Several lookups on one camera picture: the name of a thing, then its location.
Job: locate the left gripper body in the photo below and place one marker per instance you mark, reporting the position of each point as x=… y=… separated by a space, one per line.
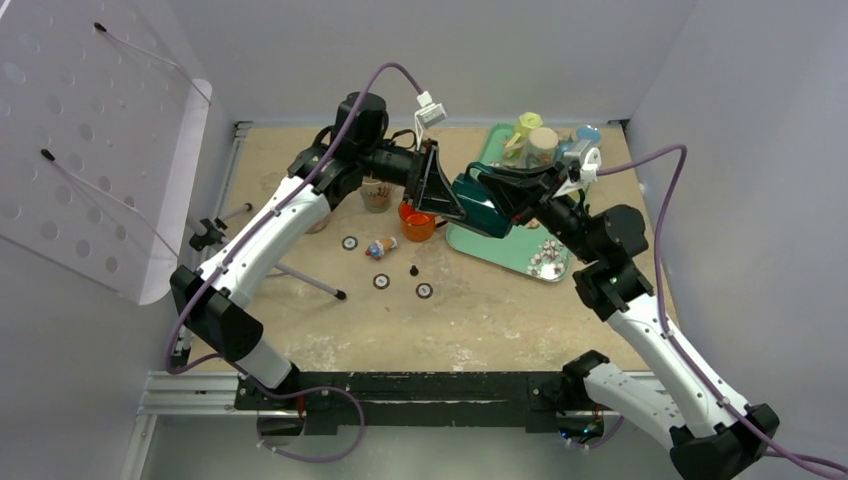
x=396 y=166

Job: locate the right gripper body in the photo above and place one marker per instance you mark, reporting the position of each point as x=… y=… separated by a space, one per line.
x=563 y=216

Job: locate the orange mug black handle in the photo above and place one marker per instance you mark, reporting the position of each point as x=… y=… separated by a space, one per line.
x=418 y=226

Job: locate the cream mug with coral print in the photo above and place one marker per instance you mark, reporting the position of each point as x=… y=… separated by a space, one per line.
x=376 y=195

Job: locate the dark teal mug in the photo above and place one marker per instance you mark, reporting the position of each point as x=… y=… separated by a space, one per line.
x=483 y=215

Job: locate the pink halloween mug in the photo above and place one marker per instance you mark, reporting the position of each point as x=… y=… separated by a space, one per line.
x=319 y=225

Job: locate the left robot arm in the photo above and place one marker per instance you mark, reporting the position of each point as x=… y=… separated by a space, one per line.
x=212 y=299

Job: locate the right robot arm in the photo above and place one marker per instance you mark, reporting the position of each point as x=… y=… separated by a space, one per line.
x=709 y=430

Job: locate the lime green mug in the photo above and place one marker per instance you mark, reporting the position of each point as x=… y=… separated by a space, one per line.
x=526 y=122

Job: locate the beige dragon print mug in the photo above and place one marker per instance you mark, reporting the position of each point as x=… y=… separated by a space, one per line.
x=540 y=147

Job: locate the blue mug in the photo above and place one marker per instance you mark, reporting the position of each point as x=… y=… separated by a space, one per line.
x=587 y=132

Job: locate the green floral tray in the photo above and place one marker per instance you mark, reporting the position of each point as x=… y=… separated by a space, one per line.
x=529 y=249

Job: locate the ice cream cone toy figure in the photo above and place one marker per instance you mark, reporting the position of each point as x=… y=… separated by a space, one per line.
x=380 y=247

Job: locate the white perforated panel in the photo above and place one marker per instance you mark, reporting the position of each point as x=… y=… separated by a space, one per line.
x=101 y=132

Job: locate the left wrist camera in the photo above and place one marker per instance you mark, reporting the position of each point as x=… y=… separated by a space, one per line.
x=428 y=114

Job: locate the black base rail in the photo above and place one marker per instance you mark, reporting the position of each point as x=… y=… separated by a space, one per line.
x=580 y=425

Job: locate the aluminium frame rail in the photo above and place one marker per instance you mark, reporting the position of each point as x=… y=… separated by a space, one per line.
x=208 y=393

